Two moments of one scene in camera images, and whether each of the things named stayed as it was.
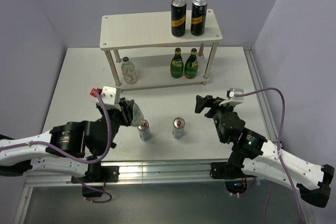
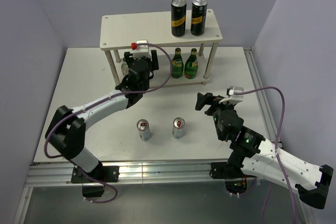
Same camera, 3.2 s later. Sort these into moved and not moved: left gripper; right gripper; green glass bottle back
Moved: left gripper
Not moved: right gripper; green glass bottle back
